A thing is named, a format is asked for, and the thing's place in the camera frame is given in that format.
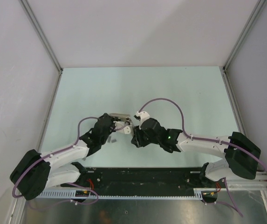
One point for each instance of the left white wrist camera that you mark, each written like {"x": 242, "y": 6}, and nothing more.
{"x": 125, "y": 127}

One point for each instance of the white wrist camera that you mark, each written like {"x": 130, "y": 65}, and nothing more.
{"x": 142, "y": 116}
{"x": 125, "y": 127}

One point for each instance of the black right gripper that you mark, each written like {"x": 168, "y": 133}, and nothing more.
{"x": 137, "y": 139}

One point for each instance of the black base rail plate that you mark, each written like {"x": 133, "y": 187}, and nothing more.
{"x": 146, "y": 182}

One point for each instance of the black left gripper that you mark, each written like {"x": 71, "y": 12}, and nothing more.
{"x": 112, "y": 119}

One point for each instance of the beige black stapler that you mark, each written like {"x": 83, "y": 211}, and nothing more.
{"x": 120, "y": 117}

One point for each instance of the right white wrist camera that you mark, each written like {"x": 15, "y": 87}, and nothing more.
{"x": 142, "y": 116}

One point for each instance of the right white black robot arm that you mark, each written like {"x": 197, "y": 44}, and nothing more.
{"x": 238, "y": 155}

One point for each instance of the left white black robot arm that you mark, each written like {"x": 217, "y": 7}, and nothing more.
{"x": 36, "y": 172}

